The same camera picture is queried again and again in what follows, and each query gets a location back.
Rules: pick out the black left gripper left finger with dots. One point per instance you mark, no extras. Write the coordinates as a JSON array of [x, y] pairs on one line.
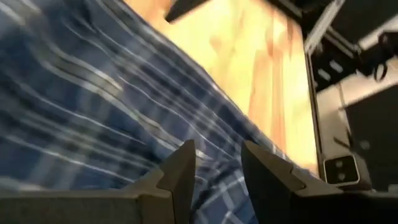
[[93, 208]]

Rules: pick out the blue plaid pajama pants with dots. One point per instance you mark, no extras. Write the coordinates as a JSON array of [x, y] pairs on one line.
[[93, 93]]

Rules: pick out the silver aluminium extrusion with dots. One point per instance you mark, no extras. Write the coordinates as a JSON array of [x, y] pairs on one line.
[[323, 28]]

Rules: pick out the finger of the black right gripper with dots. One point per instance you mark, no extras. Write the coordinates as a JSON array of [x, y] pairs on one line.
[[186, 9]]

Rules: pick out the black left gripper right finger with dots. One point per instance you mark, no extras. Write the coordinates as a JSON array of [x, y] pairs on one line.
[[311, 208]]

